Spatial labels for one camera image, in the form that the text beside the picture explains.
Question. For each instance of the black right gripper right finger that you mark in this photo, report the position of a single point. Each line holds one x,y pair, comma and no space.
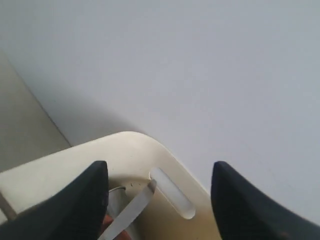
243,212

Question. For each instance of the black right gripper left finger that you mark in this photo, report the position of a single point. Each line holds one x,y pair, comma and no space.
76,212

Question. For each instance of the brown wooden plate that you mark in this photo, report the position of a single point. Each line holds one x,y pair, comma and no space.
109,229

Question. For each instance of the silver table knife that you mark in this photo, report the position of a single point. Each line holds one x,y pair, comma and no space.
126,219

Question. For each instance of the stainless steel cup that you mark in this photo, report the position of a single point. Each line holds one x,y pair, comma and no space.
117,201

